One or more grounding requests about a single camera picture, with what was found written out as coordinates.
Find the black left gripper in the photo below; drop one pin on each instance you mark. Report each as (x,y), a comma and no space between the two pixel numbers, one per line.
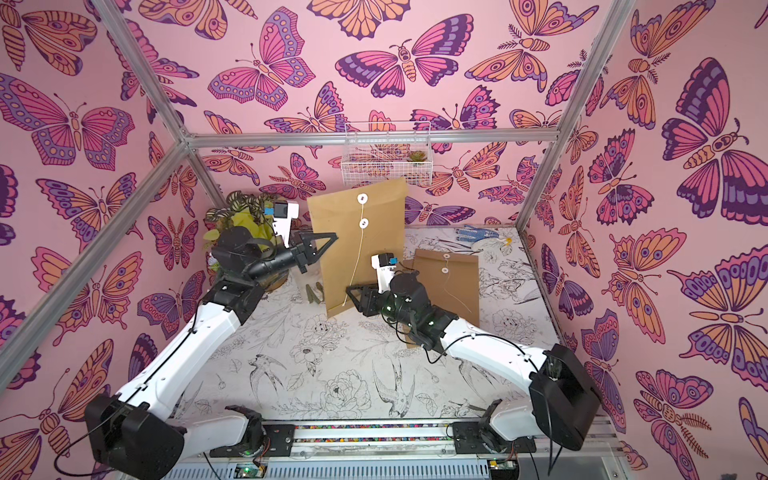
(303,257)

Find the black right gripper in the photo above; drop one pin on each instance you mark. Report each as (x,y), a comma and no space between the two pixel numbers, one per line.
(369,297)

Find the brown kraft file bag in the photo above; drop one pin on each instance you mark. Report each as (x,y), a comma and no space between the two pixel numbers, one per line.
(451,281)
(368,221)

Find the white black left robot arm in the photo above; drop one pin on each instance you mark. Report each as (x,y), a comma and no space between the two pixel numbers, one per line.
(131,431)

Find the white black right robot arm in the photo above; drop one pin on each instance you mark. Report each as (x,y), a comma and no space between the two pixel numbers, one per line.
(564,399)

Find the potted green yellow plant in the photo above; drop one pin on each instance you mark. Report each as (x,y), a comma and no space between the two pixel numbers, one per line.
(251,211)

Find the blue white work glove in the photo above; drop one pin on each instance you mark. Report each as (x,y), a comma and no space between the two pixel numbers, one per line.
(472,235)

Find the small green succulent plant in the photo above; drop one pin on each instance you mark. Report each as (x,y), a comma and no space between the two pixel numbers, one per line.
(417,156)

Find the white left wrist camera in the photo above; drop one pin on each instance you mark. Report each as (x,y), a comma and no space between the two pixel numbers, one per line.
(283,214)

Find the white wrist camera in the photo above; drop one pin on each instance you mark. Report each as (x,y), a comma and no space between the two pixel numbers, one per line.
(283,214)
(385,266)

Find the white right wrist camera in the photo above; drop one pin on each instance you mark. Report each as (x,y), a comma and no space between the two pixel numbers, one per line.
(385,266)

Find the white wire wall basket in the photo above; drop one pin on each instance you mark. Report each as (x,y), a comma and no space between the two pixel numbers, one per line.
(375,151)

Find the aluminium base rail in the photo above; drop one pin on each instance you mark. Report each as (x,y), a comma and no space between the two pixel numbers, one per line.
(406,449)

